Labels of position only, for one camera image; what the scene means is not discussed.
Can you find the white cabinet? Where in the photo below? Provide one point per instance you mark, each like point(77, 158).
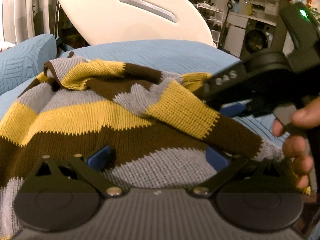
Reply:
point(236, 37)

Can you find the grey washing machine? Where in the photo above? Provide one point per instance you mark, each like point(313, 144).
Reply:
point(255, 42)

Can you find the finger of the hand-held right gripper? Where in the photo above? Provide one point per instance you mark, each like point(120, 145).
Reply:
point(225, 82)
point(233, 110)

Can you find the yellow hanging cloth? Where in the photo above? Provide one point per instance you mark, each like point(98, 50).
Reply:
point(249, 9)

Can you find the black stick vacuum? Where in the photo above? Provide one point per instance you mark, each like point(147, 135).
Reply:
point(225, 33)

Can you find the person's right hand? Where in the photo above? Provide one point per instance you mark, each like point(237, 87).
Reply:
point(298, 147)

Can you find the white curved panel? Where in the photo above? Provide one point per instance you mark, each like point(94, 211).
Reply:
point(22, 10)

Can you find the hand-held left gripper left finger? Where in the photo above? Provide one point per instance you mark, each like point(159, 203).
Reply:
point(100, 156)

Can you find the striped knit sweater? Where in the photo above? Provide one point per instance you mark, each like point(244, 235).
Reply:
point(125, 135)

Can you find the white bed headboard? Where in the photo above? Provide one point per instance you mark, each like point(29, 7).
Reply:
point(112, 17)

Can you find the blue quilted pillow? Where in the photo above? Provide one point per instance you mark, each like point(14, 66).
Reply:
point(22, 60)

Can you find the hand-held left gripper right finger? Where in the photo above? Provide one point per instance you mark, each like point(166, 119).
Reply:
point(216, 160)

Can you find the blue quilted blanket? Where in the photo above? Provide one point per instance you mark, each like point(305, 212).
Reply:
point(150, 52)

